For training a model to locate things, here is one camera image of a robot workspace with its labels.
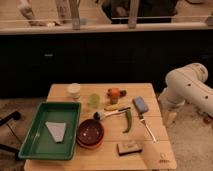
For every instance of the orange toy carrot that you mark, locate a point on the orange toy carrot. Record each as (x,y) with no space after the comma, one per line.
(115,94)

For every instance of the orange bowl underneath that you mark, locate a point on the orange bowl underneath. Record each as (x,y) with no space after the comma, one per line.
(91,147)

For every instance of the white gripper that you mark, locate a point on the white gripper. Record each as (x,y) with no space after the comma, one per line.
(169,102)

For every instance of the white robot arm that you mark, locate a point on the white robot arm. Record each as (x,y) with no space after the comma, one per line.
(185,84)

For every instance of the yellow toy corn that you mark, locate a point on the yellow toy corn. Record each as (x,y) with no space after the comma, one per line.
(114,107)

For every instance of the green plastic tray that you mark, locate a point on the green plastic tray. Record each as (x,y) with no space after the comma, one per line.
(39,144)

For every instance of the white handled brush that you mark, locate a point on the white handled brush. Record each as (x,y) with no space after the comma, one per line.
(102,115)

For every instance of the green translucent cup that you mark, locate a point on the green translucent cup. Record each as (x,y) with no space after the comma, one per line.
(94,100)

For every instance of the blue grey sponge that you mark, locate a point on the blue grey sponge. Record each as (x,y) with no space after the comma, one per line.
(140,105)

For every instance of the white cup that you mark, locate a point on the white cup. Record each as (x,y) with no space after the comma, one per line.
(74,90)

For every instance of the dark red bowl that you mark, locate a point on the dark red bowl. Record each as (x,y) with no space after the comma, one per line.
(90,132)

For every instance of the wooden black felt eraser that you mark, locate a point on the wooden black felt eraser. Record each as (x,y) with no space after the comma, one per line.
(128,147)

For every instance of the green chili pepper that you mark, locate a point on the green chili pepper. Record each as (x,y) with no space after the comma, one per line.
(129,121)

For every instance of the grey folded cloth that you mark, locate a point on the grey folded cloth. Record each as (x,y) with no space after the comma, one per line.
(56,130)

